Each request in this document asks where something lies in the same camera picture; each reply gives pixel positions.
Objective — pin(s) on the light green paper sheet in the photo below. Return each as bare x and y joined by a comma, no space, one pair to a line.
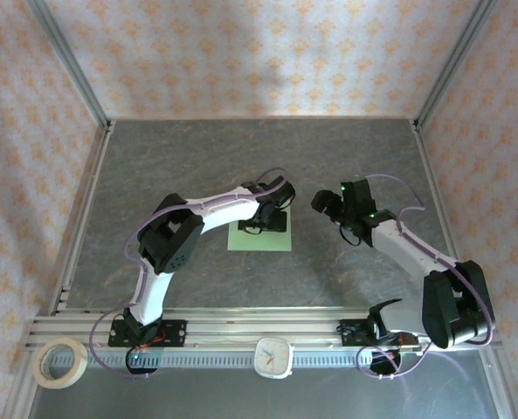
258,242

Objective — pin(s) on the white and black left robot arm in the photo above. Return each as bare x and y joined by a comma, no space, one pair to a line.
223,209

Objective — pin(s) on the white square clock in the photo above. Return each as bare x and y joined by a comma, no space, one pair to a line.
274,358

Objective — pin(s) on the cream masking tape roll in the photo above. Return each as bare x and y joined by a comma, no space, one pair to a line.
60,382

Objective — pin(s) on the aluminium side rail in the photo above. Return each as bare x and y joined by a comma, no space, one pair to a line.
86,214
438,214

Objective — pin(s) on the aluminium mounting rail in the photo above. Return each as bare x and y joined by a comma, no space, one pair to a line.
241,325

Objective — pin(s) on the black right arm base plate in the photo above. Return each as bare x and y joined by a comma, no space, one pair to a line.
350,334

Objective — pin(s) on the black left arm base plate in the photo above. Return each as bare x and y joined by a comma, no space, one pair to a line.
175,334

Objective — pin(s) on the aluminium frame post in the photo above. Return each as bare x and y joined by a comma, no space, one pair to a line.
73,65
499,388
20,393
453,65

